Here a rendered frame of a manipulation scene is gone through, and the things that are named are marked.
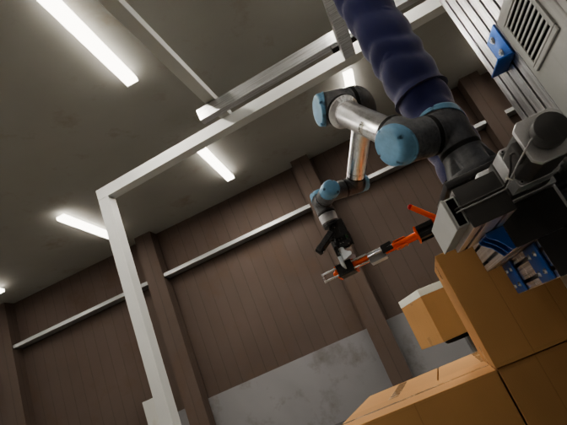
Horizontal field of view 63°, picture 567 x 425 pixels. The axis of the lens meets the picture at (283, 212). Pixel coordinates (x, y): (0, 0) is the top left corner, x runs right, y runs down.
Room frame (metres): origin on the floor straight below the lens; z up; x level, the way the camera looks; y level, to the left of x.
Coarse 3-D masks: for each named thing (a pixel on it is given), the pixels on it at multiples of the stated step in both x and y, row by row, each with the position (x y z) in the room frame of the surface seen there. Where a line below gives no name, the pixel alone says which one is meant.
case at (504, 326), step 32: (448, 256) 1.60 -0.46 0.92; (448, 288) 1.77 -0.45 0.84; (480, 288) 1.60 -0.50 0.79; (512, 288) 1.58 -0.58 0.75; (544, 288) 1.56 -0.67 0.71; (480, 320) 1.60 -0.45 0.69; (512, 320) 1.59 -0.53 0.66; (544, 320) 1.57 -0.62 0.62; (480, 352) 1.90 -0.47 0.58; (512, 352) 1.60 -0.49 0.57
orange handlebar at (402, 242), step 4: (408, 236) 1.78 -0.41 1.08; (412, 236) 1.78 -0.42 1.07; (416, 236) 1.78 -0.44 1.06; (396, 240) 1.79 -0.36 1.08; (400, 240) 1.79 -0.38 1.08; (404, 240) 1.79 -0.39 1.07; (408, 240) 1.79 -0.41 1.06; (412, 240) 1.82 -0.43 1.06; (392, 244) 1.80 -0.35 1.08; (396, 244) 1.79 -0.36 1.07; (400, 244) 1.79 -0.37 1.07; (404, 244) 1.79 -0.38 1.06; (396, 248) 1.84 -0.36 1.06; (400, 248) 1.82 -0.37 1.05; (388, 252) 1.85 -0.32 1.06; (364, 256) 1.82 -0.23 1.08; (360, 260) 1.82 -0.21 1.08; (364, 260) 1.82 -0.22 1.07; (356, 264) 1.83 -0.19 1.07; (364, 264) 1.87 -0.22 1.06
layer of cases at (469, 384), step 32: (544, 352) 1.59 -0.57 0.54; (416, 384) 2.26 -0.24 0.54; (448, 384) 1.77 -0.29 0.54; (480, 384) 1.63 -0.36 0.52; (512, 384) 1.61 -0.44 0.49; (544, 384) 1.60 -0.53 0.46; (352, 416) 2.08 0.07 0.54; (384, 416) 1.69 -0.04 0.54; (416, 416) 1.67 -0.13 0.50; (448, 416) 1.66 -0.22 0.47; (480, 416) 1.64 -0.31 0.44; (512, 416) 1.62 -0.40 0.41; (544, 416) 1.60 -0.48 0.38
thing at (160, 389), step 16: (112, 208) 4.04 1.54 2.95; (112, 224) 4.03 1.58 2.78; (112, 240) 4.04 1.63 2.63; (128, 256) 4.08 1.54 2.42; (128, 272) 4.03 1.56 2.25; (128, 288) 4.03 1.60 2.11; (128, 304) 4.04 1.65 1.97; (144, 304) 4.11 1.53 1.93; (144, 320) 4.04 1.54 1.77; (144, 336) 4.03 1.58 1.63; (144, 352) 4.04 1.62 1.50; (144, 368) 4.05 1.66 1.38; (160, 368) 4.07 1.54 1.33; (160, 384) 4.03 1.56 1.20; (160, 400) 4.03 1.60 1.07; (160, 416) 4.04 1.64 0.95; (176, 416) 4.11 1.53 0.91
